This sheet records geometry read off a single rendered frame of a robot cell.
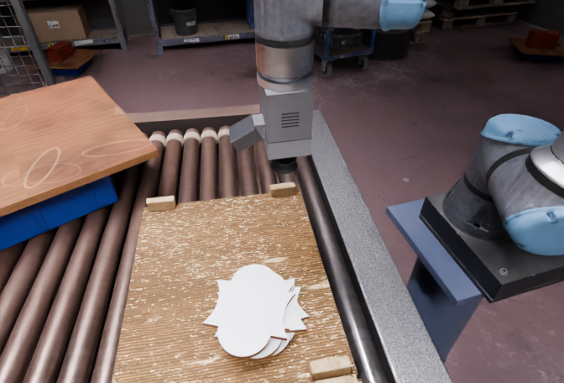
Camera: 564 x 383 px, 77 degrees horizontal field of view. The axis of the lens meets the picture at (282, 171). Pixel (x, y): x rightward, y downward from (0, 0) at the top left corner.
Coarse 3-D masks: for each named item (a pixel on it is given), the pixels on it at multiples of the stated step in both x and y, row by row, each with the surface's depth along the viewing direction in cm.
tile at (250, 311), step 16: (256, 272) 60; (272, 272) 60; (224, 288) 58; (240, 288) 58; (256, 288) 58; (272, 288) 58; (224, 304) 55; (240, 304) 55; (256, 304) 55; (272, 304) 55; (288, 304) 56; (208, 320) 53; (224, 320) 53; (240, 320) 53; (256, 320) 53; (272, 320) 53; (224, 336) 52; (240, 336) 52; (256, 336) 52; (272, 336) 52; (240, 352) 50; (256, 352) 50
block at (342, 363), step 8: (320, 360) 50; (328, 360) 50; (336, 360) 50; (344, 360) 50; (312, 368) 50; (320, 368) 50; (328, 368) 50; (336, 368) 50; (344, 368) 50; (312, 376) 50; (320, 376) 50; (328, 376) 50; (336, 376) 51
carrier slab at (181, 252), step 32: (160, 224) 74; (192, 224) 74; (224, 224) 74; (256, 224) 74; (288, 224) 74; (160, 256) 68; (192, 256) 68; (224, 256) 68; (256, 256) 68; (288, 256) 68; (320, 256) 68; (160, 288) 62; (192, 288) 62; (320, 288) 62; (128, 320) 58; (160, 320) 58; (192, 320) 58; (320, 320) 58; (128, 352) 54; (160, 352) 54; (192, 352) 54; (224, 352) 54; (288, 352) 54; (320, 352) 54
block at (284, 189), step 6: (270, 186) 80; (276, 186) 80; (282, 186) 80; (288, 186) 80; (294, 186) 80; (270, 192) 80; (276, 192) 80; (282, 192) 80; (288, 192) 81; (294, 192) 81
